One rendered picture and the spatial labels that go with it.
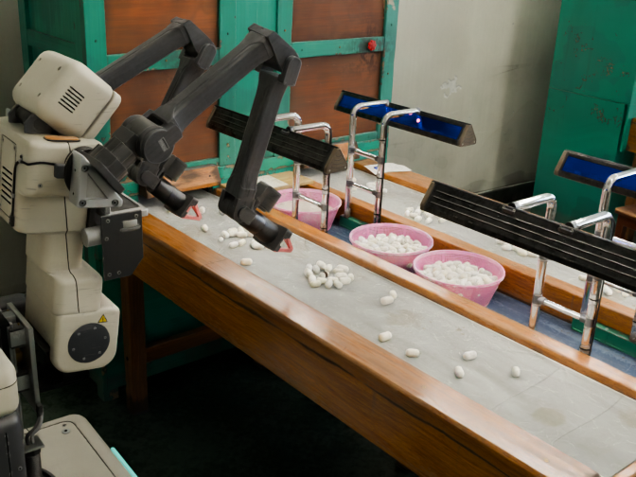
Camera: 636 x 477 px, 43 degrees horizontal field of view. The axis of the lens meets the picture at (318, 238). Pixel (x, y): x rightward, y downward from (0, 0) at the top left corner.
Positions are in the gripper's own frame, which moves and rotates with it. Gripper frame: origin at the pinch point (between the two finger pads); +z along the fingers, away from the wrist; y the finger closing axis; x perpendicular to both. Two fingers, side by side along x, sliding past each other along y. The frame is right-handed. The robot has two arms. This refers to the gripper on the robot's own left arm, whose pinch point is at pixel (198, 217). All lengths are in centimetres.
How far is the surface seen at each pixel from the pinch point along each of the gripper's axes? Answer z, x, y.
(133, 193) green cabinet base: 4.7, 2.2, 44.9
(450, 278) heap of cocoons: 46, -24, -57
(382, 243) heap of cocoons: 46, -26, -26
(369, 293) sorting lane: 25, -6, -51
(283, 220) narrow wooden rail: 31.8, -16.7, 3.5
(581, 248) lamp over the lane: 2, -31, -113
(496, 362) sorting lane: 25, -5, -96
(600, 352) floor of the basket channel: 56, -25, -102
